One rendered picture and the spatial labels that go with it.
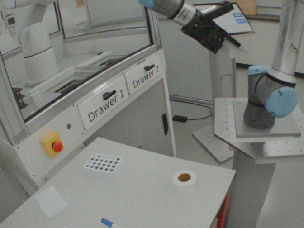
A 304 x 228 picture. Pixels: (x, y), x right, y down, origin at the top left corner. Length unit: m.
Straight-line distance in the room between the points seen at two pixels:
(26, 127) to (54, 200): 0.26
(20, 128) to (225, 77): 1.51
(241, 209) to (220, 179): 0.56
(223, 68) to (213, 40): 1.14
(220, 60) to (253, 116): 0.92
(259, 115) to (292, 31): 0.36
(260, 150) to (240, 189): 0.33
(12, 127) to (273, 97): 0.83
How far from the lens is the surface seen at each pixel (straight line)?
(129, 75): 1.12
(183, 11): 0.62
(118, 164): 0.77
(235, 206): 1.22
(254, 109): 0.90
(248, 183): 1.08
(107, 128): 1.09
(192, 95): 2.75
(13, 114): 0.77
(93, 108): 0.96
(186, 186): 0.65
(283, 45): 0.73
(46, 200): 0.78
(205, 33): 0.67
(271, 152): 0.83
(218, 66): 1.76
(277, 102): 0.73
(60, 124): 0.88
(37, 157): 0.85
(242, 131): 0.89
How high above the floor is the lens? 1.28
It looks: 29 degrees down
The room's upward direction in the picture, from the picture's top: 10 degrees counter-clockwise
